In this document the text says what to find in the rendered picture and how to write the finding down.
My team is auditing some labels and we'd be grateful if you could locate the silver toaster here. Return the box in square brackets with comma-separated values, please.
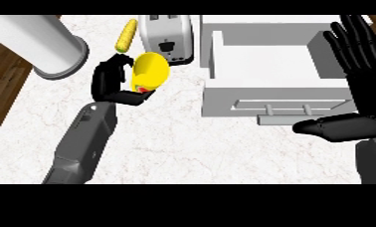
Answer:
[136, 14, 194, 67]

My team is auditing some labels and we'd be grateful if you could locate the white paper towel roll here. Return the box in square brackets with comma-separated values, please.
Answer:
[0, 14, 91, 82]

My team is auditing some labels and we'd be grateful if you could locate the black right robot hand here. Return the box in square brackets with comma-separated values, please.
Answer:
[290, 14, 376, 143]

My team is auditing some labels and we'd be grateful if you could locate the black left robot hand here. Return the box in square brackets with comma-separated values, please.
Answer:
[91, 53, 159, 107]

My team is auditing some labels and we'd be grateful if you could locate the white drawer front with handle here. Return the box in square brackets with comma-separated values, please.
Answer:
[200, 87, 359, 126]

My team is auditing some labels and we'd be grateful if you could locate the yellow corn cob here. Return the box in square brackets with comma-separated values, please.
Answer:
[114, 18, 139, 54]

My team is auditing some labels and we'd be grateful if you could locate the yellow cup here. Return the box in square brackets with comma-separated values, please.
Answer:
[128, 51, 172, 94]

